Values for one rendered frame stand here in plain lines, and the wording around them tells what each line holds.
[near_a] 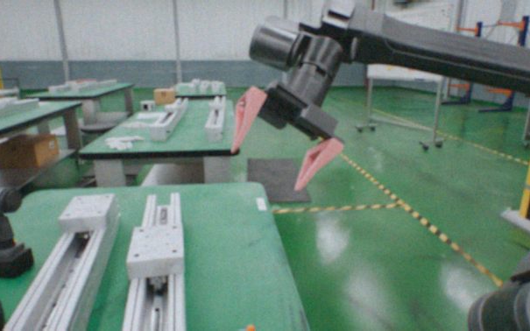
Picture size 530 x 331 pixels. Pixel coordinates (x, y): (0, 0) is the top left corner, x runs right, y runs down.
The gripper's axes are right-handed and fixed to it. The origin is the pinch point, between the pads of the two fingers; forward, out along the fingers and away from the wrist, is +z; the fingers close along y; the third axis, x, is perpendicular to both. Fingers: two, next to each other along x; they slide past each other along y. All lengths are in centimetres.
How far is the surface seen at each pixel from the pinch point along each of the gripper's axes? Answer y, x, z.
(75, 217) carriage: 23, -62, 16
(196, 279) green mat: -9, -49, 16
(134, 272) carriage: 5.1, -37.6, 20.3
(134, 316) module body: 2.2, -27.7, 26.1
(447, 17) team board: -203, -279, -413
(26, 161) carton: 126, -382, -11
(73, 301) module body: 12.3, -35.6, 29.1
